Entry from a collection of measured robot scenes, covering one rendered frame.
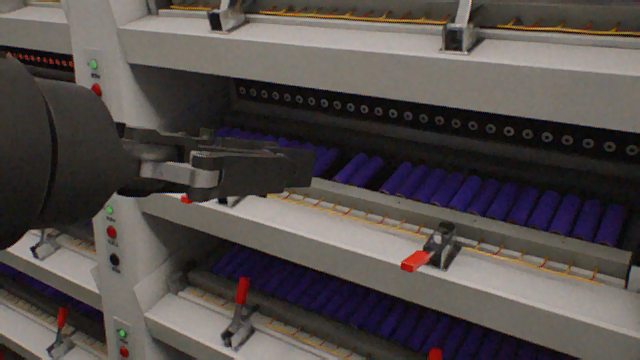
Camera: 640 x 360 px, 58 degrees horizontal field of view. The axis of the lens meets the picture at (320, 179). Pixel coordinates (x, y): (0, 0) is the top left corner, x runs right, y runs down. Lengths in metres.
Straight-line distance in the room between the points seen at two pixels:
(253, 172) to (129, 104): 0.45
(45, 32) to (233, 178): 0.60
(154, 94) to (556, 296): 0.55
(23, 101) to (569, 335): 0.45
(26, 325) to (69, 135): 1.03
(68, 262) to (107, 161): 0.76
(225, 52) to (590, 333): 0.44
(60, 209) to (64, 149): 0.03
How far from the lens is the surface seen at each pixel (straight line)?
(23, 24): 0.93
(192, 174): 0.30
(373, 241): 0.60
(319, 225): 0.63
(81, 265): 1.03
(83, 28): 0.81
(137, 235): 0.83
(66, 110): 0.29
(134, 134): 0.33
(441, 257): 0.55
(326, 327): 0.75
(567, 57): 0.49
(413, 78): 0.52
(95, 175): 0.29
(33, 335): 1.26
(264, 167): 0.36
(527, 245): 0.57
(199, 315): 0.85
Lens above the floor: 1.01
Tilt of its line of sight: 19 degrees down
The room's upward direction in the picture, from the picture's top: 1 degrees clockwise
